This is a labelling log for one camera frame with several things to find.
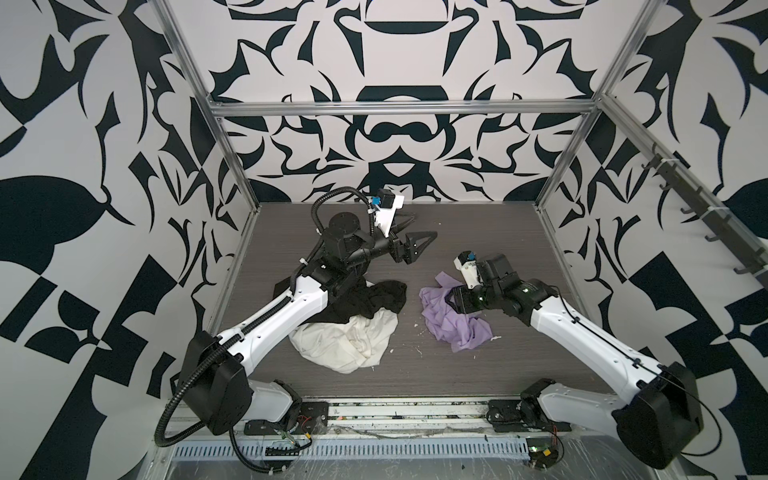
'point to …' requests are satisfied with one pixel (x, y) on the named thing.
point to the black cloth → (346, 299)
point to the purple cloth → (461, 330)
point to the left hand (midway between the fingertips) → (430, 218)
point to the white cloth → (347, 347)
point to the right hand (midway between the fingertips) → (456, 294)
